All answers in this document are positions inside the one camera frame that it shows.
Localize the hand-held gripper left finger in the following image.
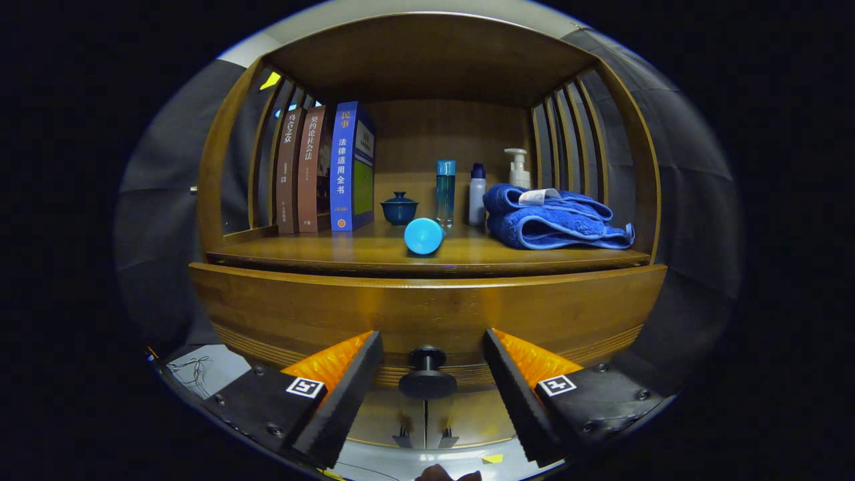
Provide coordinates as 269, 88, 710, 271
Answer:
200, 329, 385, 470

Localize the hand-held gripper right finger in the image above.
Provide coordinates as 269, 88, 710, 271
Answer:
482, 327, 669, 468

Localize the wooden drawer with black knob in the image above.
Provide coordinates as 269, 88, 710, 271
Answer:
188, 262, 669, 400

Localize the light blue cosmetic tube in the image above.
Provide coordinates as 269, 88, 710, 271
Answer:
403, 217, 447, 256

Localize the wooden cabinet door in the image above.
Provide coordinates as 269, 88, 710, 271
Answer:
427, 387, 518, 447
347, 387, 428, 450

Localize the wooden countertop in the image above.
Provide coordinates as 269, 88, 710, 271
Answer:
206, 219, 652, 271

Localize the wooden cabinet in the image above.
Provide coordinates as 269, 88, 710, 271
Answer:
196, 12, 662, 450

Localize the blue towel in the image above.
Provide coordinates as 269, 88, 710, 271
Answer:
482, 183, 636, 251

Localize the blue lidded teacup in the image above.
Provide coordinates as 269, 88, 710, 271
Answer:
380, 191, 420, 226

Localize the white bottle with blue cap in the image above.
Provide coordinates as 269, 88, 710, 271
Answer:
468, 163, 488, 226

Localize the clear blue bottle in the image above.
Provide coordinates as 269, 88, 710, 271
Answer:
436, 160, 457, 229

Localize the white pump bottle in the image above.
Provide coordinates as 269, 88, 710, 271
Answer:
504, 148, 532, 190

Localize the reddish brown book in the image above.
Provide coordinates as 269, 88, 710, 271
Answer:
297, 105, 333, 233

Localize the thick blue book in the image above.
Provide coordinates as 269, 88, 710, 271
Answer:
329, 101, 377, 232

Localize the dark brown book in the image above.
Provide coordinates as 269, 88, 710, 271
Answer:
276, 109, 307, 234

